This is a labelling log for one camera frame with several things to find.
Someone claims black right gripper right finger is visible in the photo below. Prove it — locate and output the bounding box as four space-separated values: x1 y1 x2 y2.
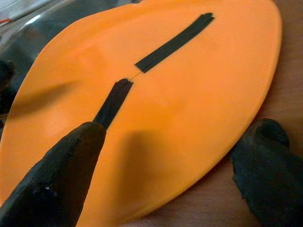
231 118 303 227

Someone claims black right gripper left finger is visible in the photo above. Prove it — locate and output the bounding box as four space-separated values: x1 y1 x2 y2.
0 121 107 227

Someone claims orange plastic plate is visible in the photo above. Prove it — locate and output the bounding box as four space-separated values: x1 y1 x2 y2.
0 0 284 227

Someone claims stainless steel double sink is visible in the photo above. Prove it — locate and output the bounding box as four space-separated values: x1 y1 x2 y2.
0 0 143 119

